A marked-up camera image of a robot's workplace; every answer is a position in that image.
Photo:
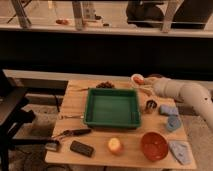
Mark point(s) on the dark grapes bunch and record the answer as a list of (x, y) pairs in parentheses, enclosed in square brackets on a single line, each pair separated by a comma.
[(105, 85)]

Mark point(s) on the black rectangular remote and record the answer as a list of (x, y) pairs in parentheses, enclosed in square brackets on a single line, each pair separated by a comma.
[(82, 148)]

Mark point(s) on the grey blue cloth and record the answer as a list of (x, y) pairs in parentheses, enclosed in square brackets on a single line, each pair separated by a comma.
[(180, 152)]

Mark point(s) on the red bowl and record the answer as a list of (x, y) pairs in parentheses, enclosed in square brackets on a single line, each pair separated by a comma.
[(154, 146)]

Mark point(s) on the blue round cup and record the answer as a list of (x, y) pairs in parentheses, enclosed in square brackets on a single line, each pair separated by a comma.
[(173, 123)]

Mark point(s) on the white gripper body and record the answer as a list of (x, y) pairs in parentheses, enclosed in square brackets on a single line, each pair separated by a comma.
[(147, 86)]

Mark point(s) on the green plastic tray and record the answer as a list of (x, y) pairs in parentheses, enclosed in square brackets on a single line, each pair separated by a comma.
[(113, 108)]

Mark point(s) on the yellow apple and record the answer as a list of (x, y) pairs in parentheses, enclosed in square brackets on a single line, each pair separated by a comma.
[(115, 146)]

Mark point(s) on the metal cup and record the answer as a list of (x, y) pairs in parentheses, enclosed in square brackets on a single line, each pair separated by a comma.
[(151, 105)]

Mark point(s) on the metal fork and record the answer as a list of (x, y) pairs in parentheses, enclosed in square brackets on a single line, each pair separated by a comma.
[(70, 117)]

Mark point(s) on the white cup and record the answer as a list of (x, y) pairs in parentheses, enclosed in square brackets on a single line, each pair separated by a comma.
[(132, 81)]

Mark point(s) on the thin stick utensil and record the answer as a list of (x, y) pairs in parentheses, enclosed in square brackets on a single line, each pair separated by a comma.
[(78, 88)]

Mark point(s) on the black chair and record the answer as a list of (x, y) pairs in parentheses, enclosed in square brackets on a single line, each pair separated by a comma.
[(12, 117)]

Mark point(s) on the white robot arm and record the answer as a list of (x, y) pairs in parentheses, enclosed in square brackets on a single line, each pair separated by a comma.
[(190, 93)]

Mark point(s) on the orange pepper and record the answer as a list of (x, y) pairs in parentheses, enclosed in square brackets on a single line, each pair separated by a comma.
[(138, 80)]

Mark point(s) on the small black silver box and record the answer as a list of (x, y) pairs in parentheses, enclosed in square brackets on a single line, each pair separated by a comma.
[(53, 146)]

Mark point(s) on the purple bowl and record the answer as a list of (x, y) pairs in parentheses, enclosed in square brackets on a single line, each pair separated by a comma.
[(156, 75)]

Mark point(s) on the blue sponge block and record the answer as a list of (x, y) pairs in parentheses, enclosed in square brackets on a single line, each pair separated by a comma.
[(168, 110)]

